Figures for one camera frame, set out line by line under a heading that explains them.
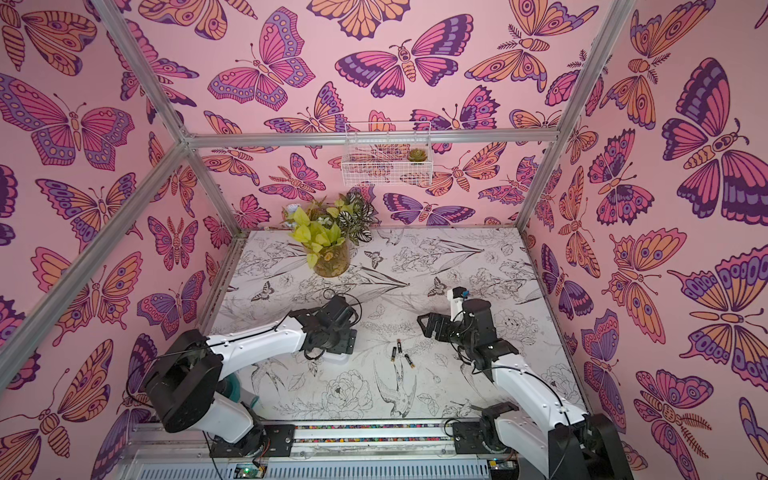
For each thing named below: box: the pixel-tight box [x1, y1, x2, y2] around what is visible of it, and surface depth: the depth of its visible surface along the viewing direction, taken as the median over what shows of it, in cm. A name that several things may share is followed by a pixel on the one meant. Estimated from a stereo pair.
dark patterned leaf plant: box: [339, 192, 375, 244], surface depth 96 cm
